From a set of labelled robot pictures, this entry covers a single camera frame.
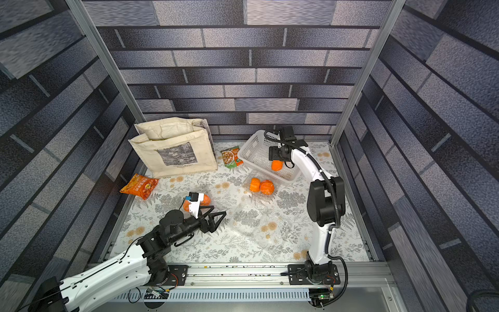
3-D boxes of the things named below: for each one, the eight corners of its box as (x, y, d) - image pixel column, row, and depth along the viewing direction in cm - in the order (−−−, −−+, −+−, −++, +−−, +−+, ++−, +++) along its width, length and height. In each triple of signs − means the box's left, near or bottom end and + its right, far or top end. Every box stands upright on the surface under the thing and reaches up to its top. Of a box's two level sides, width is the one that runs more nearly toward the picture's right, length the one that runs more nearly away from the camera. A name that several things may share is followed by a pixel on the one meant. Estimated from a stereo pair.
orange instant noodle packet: (125, 193, 99) (121, 189, 96) (138, 177, 106) (135, 172, 102) (147, 200, 97) (144, 196, 94) (159, 182, 103) (156, 178, 100)
